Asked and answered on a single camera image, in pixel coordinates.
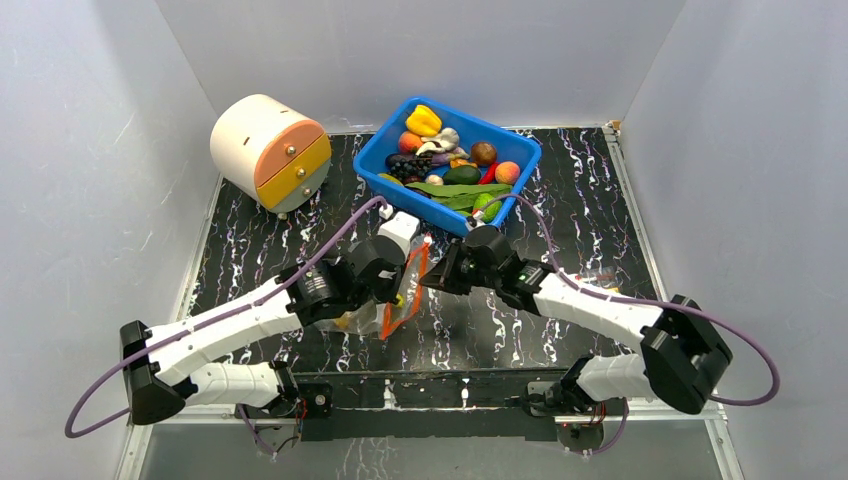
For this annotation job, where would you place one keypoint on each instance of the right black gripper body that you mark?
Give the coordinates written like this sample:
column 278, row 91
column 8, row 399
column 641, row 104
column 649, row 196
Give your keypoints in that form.
column 452, row 269

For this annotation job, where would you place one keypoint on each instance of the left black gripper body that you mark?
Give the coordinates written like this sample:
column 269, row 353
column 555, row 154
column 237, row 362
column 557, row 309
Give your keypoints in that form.
column 384, row 295

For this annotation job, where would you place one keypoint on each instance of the light green toy fruit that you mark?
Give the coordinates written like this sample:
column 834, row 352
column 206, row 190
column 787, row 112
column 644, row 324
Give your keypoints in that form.
column 486, row 201

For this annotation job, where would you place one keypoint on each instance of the clear orange zip bag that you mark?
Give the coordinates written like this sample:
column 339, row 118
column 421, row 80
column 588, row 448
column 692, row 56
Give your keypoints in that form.
column 409, row 289

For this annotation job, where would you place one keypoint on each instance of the yellow toy banana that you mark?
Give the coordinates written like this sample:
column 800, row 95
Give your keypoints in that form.
column 369, row 318

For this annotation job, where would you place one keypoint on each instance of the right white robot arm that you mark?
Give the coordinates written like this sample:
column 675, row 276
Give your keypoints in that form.
column 675, row 354

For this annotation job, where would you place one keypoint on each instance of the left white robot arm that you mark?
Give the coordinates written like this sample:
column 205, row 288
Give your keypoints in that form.
column 178, row 365

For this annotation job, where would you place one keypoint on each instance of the green toy leaf vegetable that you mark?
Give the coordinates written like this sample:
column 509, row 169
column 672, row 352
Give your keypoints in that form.
column 457, row 197

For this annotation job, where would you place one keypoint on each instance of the red toy chili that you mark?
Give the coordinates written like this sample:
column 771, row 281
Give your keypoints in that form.
column 489, row 176

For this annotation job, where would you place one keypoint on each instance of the dark green toy avocado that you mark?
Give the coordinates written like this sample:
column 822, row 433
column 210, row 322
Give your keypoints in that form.
column 462, row 175

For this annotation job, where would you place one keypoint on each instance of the toy peach right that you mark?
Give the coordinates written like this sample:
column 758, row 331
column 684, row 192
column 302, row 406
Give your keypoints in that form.
column 507, row 173

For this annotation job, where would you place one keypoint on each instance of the toy peach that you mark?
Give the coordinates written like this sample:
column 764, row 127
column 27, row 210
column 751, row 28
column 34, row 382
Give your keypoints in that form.
column 409, row 143
column 507, row 173

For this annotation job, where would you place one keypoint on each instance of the toy mushroom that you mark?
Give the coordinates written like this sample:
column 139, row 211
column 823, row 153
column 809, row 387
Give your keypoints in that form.
column 434, row 180

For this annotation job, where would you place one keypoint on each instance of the dark purple toy grapes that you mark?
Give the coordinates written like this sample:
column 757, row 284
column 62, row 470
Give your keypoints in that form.
column 409, row 168

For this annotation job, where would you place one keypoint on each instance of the blue plastic bin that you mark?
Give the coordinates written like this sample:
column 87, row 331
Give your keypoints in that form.
column 369, row 163

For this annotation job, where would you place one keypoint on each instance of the coloured marker pack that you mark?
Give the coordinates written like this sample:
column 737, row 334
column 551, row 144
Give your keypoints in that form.
column 602, row 277

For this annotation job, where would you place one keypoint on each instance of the toy peach left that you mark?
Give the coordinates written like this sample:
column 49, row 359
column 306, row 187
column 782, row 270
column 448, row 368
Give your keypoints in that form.
column 409, row 143

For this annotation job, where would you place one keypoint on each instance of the yellow toy bell pepper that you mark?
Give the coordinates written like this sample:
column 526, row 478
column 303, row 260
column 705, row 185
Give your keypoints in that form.
column 423, row 121

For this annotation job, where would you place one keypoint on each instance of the round cream drawer cabinet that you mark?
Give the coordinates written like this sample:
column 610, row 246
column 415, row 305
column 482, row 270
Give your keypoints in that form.
column 273, row 153

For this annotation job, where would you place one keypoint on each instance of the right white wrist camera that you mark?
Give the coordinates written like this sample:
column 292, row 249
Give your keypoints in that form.
column 477, row 218

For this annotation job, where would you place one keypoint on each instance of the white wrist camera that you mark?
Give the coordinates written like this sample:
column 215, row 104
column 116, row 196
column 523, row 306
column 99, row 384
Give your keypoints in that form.
column 477, row 218
column 402, row 228

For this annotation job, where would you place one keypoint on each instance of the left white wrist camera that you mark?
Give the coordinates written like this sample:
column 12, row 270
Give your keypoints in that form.
column 402, row 228

